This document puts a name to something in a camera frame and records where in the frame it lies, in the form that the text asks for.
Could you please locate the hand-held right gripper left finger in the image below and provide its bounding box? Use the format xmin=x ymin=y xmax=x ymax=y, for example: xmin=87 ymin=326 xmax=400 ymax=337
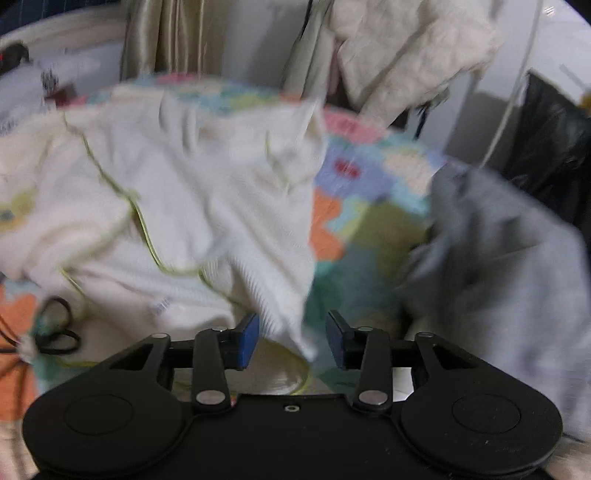
xmin=95 ymin=312 xmax=260 ymax=414

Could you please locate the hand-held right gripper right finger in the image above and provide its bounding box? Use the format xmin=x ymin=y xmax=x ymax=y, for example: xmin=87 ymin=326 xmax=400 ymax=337
xmin=325 ymin=310 xmax=486 ymax=413

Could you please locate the white garment with green trim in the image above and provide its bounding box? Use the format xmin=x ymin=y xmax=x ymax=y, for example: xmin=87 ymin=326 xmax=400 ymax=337
xmin=0 ymin=85 xmax=329 ymax=365

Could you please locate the floral quilt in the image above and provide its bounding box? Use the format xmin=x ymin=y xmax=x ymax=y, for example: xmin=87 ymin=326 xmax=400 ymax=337
xmin=0 ymin=73 xmax=591 ymax=480

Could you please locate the grey garment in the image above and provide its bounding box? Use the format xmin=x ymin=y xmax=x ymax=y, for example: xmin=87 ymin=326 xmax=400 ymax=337
xmin=399 ymin=164 xmax=591 ymax=444

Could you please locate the black plastic bag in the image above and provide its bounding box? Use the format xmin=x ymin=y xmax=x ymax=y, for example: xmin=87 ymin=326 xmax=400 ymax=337
xmin=502 ymin=70 xmax=591 ymax=232

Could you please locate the cream hanging cloth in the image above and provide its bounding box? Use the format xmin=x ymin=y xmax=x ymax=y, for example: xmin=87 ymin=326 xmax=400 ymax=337
xmin=329 ymin=0 xmax=505 ymax=129

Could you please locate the beige curtain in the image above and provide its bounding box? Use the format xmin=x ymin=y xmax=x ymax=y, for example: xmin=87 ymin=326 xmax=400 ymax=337
xmin=120 ymin=0 xmax=262 ymax=85

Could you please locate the white printed paper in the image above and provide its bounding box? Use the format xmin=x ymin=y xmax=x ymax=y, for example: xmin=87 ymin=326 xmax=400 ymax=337
xmin=0 ymin=55 xmax=103 ymax=136

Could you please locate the black device with red light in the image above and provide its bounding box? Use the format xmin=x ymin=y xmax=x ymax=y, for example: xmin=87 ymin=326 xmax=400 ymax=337
xmin=0 ymin=41 xmax=31 ymax=75

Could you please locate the dark window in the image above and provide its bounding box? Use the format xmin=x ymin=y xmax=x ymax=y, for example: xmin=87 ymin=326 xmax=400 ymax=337
xmin=0 ymin=0 xmax=52 ymax=34

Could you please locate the black cable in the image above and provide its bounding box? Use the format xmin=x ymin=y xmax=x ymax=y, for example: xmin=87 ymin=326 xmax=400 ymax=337
xmin=0 ymin=296 xmax=82 ymax=357

